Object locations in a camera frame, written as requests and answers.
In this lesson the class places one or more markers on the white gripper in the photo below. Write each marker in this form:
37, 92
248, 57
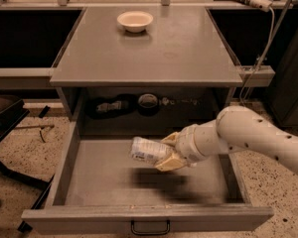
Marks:
186, 147

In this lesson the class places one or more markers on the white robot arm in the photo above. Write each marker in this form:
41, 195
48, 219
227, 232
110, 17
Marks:
235, 129

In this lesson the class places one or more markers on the open grey top drawer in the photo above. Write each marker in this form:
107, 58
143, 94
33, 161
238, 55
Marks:
98, 188

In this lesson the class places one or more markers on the black tape roll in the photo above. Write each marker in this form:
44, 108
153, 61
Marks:
148, 104

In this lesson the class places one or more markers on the black bag with object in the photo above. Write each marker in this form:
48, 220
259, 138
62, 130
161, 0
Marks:
107, 108

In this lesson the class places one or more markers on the grey cabinet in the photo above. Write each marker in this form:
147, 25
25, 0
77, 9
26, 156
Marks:
180, 57

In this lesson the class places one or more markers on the thin rod on floor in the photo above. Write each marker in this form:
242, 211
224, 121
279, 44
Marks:
43, 126

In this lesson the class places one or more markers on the white bowl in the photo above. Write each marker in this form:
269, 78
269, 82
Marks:
135, 21

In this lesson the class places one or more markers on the black drawer handle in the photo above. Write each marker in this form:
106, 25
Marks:
150, 228

